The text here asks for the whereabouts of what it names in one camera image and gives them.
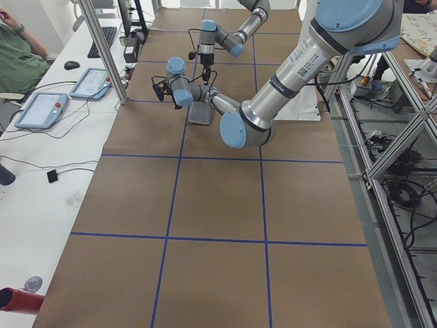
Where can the black computer mouse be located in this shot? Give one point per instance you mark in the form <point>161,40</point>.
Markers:
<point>70,65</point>

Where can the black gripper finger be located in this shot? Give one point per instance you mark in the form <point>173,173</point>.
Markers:
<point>204,75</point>
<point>207,75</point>

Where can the person in green shirt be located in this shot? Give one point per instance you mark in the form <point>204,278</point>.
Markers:
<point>23,57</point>

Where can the aluminium frame post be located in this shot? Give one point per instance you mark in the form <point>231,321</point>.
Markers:
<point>97,36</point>

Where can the aluminium frame rack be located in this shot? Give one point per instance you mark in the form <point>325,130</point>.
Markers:
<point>388,141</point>

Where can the far blue teach pendant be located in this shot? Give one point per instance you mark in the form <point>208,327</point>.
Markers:
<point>92,85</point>

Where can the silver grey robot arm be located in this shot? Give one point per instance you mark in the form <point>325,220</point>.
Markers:
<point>338,28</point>
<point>212,34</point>

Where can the red cylinder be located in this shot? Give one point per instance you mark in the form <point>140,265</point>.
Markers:
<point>20,301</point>

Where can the black rectangular box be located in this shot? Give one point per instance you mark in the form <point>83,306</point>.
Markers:
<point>131,50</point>

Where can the small black square device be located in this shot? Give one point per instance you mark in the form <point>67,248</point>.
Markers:
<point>52,176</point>

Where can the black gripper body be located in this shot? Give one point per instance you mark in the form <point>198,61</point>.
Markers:
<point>176,101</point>
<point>205,62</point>

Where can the black monitor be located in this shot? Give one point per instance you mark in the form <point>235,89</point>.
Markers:
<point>126,9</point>

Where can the pink and grey towel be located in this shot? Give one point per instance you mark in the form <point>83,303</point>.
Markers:
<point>199,113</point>

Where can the near blue teach pendant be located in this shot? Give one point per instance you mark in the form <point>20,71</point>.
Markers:
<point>43,110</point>

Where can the blue teach pendant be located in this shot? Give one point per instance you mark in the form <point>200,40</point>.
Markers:
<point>43,110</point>
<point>92,85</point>

